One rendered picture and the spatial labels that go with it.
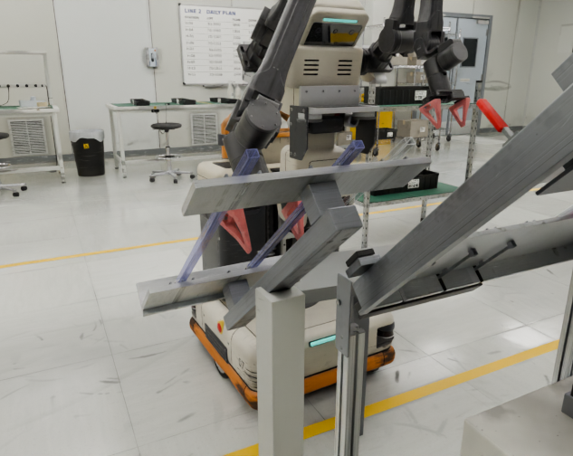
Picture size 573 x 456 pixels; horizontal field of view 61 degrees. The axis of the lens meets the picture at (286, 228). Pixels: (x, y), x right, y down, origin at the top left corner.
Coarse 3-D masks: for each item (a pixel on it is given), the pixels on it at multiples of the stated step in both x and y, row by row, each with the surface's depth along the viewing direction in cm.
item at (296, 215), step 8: (352, 144) 58; (360, 144) 58; (344, 152) 60; (352, 152) 59; (336, 160) 62; (344, 160) 60; (352, 160) 61; (296, 208) 73; (296, 216) 73; (288, 224) 76; (280, 232) 79; (288, 232) 79; (272, 240) 82; (280, 240) 82; (264, 248) 85; (272, 248) 84; (256, 256) 89; (264, 256) 88; (248, 264) 93; (256, 264) 91
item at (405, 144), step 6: (408, 138) 62; (402, 144) 62; (408, 144) 62; (414, 144) 62; (396, 150) 64; (402, 150) 63; (390, 156) 65; (396, 156) 64; (402, 156) 65; (348, 198) 75; (354, 198) 74; (348, 204) 76
